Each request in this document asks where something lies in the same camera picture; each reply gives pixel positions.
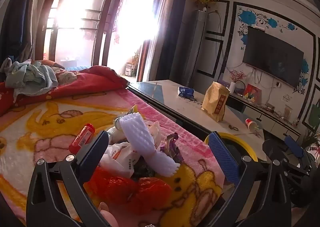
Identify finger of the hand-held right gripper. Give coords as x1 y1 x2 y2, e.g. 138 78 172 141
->
262 138 286 166
284 135 313 175

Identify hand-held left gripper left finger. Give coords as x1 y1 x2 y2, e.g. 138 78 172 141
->
26 131 112 227

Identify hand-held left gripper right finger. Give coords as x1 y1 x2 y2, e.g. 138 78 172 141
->
205 131 292 227

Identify red plastic tube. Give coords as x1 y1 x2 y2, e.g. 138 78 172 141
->
69 124 96 154

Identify yellow-rimmed black bin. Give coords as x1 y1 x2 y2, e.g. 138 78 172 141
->
204 132 258 167

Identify white printed plastic bag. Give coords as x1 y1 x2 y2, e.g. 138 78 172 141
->
100 142 141 179

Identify small white bottle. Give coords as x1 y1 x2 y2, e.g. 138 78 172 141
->
107 117 127 144

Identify white foam fruit net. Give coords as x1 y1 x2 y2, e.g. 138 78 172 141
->
119 113 181 178

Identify red plastic bag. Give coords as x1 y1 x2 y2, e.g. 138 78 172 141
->
85 167 173 215

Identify dark wrapper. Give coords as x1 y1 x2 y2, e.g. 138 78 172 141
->
131 156 156 183

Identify printed wrapper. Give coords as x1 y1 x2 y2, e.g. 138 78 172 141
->
125 105 142 118

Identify purple foil wrapper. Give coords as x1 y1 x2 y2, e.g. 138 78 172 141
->
160 133 185 164

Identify white wrapper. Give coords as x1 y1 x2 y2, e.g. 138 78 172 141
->
149 120 161 148

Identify person's left hand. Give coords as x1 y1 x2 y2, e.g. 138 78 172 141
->
99 202 119 227

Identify green potted plant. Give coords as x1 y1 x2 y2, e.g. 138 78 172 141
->
299 127 320 154

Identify white television cabinet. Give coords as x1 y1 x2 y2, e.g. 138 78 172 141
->
225 92 302 140

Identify red paper cup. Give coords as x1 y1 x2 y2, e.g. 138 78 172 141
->
245 118 258 130

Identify brown paper bag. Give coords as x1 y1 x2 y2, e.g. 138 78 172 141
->
201 81 231 123

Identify pink printed blanket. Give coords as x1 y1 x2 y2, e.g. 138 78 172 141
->
0 89 226 227

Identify red picture card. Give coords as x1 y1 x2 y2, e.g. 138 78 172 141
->
244 84 262 104

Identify red blanket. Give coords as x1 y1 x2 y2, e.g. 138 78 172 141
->
0 65 131 118

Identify white vase with red flowers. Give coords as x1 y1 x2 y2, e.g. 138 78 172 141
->
228 69 247 94

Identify blue packet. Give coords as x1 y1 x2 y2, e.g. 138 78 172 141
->
178 86 196 98

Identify white bucket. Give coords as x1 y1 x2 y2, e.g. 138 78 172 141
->
125 63 137 77

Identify pile of light clothes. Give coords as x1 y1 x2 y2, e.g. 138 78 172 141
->
0 58 59 98

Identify grey standing air conditioner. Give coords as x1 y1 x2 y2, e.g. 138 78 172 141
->
184 10 208 85

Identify brown-framed sliding glass door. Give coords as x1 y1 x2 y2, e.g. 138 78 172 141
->
40 0 176 80

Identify dark curtain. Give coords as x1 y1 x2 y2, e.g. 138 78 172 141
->
0 0 48 68
155 0 191 81

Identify yellow artificial flowers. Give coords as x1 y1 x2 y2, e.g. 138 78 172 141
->
189 0 218 10

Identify tangle of cables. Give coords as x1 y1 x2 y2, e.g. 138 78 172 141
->
260 102 283 119

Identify round black ring stand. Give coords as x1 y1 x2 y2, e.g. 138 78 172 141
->
235 80 247 96

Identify wall-mounted television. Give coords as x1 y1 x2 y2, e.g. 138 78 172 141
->
242 26 304 89

